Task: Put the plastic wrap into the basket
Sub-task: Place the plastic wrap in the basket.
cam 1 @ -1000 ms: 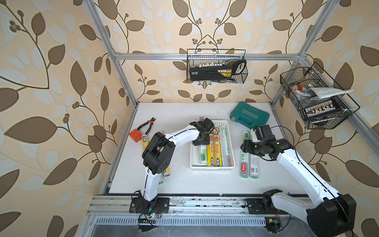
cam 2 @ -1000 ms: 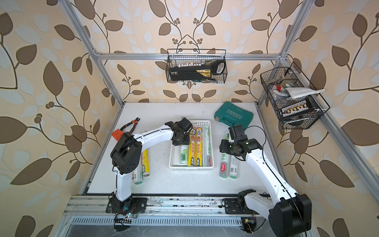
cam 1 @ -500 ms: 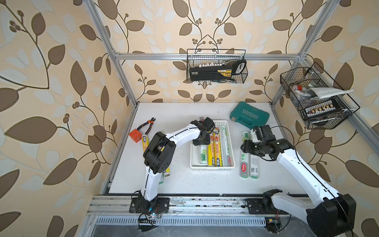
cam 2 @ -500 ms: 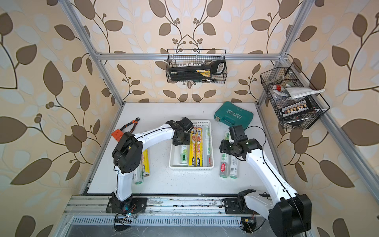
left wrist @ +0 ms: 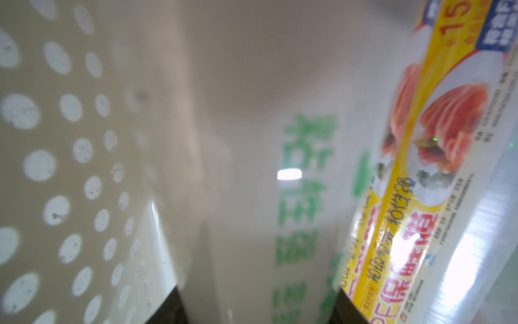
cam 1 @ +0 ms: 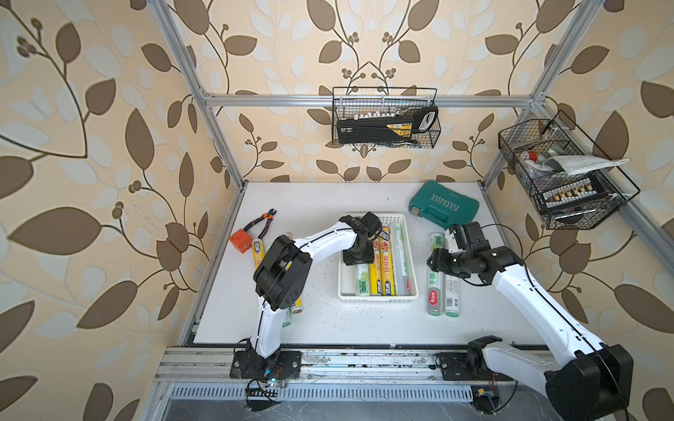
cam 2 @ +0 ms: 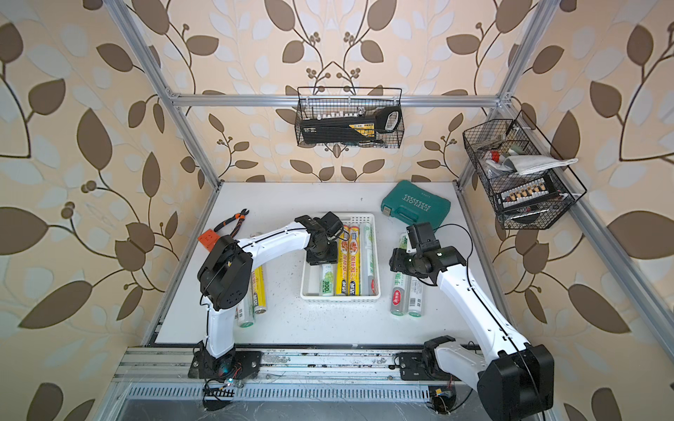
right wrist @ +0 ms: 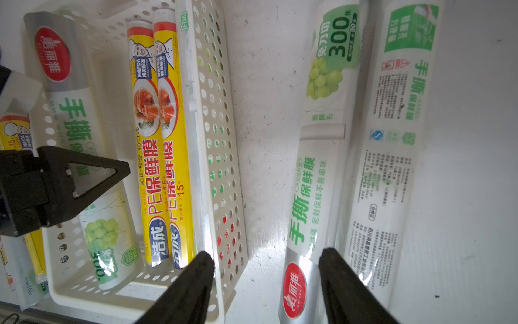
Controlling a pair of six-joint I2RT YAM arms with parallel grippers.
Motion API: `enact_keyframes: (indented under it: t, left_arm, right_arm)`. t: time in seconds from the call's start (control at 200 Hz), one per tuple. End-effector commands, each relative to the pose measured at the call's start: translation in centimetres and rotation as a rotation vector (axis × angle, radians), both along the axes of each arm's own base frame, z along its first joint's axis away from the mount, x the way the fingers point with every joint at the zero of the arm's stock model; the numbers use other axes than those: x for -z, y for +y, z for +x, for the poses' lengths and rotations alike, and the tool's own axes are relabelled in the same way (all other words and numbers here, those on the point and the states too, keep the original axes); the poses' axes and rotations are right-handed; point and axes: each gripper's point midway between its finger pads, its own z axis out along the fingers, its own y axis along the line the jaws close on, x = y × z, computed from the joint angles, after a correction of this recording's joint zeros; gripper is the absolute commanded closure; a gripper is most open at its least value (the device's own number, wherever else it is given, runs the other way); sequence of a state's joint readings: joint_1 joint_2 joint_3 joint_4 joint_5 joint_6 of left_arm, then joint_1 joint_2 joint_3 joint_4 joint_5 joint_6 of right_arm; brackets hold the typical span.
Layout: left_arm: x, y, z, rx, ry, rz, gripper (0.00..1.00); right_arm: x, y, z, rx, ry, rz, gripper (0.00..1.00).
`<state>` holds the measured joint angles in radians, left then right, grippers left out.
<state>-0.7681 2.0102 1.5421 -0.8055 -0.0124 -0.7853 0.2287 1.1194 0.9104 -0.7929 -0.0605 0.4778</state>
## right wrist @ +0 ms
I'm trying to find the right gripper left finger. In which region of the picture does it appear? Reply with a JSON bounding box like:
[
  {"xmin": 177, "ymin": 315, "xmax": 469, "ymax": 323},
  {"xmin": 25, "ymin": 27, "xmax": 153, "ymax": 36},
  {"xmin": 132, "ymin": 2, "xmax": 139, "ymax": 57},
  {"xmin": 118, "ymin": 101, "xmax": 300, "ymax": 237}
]
[{"xmin": 136, "ymin": 251, "xmax": 215, "ymax": 324}]

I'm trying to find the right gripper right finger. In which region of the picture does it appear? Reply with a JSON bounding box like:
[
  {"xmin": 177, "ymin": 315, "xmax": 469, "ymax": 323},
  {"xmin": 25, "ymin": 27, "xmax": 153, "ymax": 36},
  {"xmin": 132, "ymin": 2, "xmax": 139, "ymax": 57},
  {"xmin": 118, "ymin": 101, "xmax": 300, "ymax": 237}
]
[{"xmin": 318, "ymin": 248, "xmax": 398, "ymax": 324}]

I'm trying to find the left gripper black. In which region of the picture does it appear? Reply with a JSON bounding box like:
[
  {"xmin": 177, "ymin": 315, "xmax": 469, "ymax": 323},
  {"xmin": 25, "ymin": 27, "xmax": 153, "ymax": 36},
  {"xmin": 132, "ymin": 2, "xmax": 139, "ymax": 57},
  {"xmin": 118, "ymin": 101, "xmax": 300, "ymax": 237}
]
[{"xmin": 1, "ymin": 146, "xmax": 130, "ymax": 237}]

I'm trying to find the yellow wrap roll group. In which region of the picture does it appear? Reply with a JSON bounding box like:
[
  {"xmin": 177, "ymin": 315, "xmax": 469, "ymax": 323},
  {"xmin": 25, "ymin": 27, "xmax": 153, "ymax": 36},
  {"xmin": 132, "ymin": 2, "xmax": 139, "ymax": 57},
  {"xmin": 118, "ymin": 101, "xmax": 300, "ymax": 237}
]
[
  {"xmin": 127, "ymin": 20, "xmax": 171, "ymax": 274},
  {"xmin": 153, "ymin": 8, "xmax": 196, "ymax": 269}
]

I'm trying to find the white plastic perforated basket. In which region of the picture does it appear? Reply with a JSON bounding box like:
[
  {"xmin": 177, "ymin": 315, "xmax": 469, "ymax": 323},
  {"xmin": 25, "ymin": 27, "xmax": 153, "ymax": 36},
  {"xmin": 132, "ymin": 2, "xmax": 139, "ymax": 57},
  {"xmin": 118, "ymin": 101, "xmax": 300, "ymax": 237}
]
[{"xmin": 26, "ymin": 1, "xmax": 248, "ymax": 323}]

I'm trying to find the green grape wrap roll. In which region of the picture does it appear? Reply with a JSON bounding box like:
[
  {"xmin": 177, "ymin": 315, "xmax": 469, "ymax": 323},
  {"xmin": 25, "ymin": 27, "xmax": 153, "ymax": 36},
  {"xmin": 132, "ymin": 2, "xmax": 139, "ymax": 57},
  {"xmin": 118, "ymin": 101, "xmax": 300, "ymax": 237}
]
[{"xmin": 24, "ymin": 12, "xmax": 141, "ymax": 290}]

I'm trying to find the white green wrap roll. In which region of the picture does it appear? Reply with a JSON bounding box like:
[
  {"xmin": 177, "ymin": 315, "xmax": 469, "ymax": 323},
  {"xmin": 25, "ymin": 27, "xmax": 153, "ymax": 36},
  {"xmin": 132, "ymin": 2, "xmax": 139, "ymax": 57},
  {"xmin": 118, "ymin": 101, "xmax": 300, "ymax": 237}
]
[{"xmin": 175, "ymin": 1, "xmax": 214, "ymax": 257}]

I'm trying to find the green red-cap wrap roll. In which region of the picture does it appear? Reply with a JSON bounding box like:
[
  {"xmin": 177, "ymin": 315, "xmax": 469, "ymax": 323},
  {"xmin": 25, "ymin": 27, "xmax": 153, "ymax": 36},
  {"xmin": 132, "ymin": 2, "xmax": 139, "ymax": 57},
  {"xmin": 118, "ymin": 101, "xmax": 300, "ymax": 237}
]
[{"xmin": 279, "ymin": 1, "xmax": 368, "ymax": 323}]

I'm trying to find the white text wrap roll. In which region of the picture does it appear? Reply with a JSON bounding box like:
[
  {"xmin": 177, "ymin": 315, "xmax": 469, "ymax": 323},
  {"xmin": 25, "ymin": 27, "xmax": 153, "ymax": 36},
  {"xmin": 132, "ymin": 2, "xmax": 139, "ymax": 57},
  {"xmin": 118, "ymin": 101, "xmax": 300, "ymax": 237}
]
[{"xmin": 344, "ymin": 1, "xmax": 445, "ymax": 306}]

